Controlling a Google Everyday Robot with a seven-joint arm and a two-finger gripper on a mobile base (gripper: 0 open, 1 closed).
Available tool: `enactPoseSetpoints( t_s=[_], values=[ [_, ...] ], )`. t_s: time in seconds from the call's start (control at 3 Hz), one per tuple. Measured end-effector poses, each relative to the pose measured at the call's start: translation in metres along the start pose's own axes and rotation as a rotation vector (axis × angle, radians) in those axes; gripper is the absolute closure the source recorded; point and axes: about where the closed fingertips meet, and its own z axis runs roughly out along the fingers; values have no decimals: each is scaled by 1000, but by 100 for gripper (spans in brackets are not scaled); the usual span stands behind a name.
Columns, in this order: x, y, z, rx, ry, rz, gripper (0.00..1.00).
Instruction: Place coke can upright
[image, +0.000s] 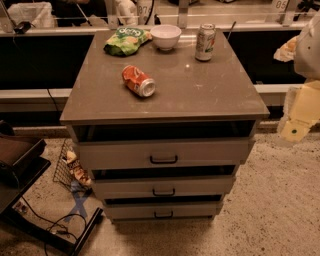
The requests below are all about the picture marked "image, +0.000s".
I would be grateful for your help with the drawer black handle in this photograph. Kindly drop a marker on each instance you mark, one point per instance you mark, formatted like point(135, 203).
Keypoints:
point(159, 161)
point(163, 193)
point(167, 215)

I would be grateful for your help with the black metal stand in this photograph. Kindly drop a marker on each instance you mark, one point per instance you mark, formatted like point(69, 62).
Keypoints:
point(21, 165)

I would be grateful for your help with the middle drawer black handle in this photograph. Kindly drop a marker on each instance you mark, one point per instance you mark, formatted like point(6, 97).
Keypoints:
point(163, 193)

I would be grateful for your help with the green chip bag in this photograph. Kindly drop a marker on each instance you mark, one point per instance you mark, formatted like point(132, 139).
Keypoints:
point(126, 41)

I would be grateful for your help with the grey drawer cabinet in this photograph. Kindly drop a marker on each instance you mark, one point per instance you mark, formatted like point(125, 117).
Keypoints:
point(203, 112)

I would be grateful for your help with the brown snack bag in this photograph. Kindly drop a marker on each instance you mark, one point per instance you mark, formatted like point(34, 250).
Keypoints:
point(76, 169)

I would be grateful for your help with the white ceramic bowl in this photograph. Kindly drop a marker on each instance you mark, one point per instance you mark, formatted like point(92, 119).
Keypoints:
point(165, 37)

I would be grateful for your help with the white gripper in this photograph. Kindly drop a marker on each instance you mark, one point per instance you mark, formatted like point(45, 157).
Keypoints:
point(308, 55)

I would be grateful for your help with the green white soda can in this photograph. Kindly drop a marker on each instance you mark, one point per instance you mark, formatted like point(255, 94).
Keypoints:
point(205, 42)

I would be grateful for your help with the bottom drawer black handle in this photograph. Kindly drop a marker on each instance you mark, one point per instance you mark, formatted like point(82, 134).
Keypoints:
point(167, 215)

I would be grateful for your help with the orange red soda can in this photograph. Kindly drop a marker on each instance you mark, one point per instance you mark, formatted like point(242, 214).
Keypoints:
point(138, 82)

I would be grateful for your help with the blue tape cross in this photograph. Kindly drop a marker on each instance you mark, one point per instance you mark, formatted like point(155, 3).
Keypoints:
point(80, 195)

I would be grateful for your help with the wire mesh basket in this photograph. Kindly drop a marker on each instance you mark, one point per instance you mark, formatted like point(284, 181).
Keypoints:
point(62, 175)

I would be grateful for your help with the top drawer black handle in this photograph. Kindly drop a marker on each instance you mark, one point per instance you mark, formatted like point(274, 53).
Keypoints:
point(159, 161)

